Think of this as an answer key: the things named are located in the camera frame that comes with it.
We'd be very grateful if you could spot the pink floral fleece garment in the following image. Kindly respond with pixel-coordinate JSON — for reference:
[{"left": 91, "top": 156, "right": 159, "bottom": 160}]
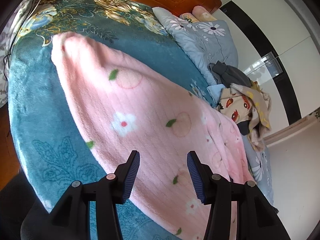
[{"left": 52, "top": 32, "right": 252, "bottom": 239}]

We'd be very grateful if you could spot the black garment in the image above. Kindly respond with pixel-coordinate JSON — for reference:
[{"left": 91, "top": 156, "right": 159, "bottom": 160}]
[{"left": 237, "top": 120, "right": 250, "bottom": 135}]

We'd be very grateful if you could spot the green potted plant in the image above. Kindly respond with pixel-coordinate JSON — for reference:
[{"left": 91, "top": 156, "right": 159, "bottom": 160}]
[{"left": 313, "top": 108, "right": 320, "bottom": 119}]

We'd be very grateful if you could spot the white black glossy wardrobe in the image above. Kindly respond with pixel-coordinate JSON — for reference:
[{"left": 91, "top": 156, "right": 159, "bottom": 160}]
[{"left": 214, "top": 0, "right": 319, "bottom": 132}]

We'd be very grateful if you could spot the dark grey garment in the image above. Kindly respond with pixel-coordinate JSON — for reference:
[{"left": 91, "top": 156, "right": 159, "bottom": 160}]
[{"left": 208, "top": 61, "right": 251, "bottom": 88}]

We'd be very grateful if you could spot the white cable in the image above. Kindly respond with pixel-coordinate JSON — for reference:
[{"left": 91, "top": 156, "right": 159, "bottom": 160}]
[{"left": 3, "top": 0, "right": 43, "bottom": 75}]

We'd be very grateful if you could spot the beige car print garment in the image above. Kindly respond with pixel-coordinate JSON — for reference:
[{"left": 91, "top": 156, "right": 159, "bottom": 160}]
[{"left": 216, "top": 88, "right": 253, "bottom": 124}]

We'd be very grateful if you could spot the pink pillow roll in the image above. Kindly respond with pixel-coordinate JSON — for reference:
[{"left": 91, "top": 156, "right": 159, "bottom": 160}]
[{"left": 180, "top": 5, "right": 217, "bottom": 23}]

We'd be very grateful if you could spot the teal floral bed blanket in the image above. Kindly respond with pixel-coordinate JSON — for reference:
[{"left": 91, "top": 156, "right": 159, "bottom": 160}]
[{"left": 7, "top": 0, "right": 218, "bottom": 240}]

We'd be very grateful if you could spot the grey floral cloth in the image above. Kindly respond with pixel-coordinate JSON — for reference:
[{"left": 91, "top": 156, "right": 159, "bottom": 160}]
[{"left": 1, "top": 0, "right": 39, "bottom": 107}]

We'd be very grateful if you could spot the light blue daisy quilt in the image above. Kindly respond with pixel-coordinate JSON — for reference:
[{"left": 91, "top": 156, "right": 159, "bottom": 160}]
[{"left": 153, "top": 7, "right": 274, "bottom": 203}]

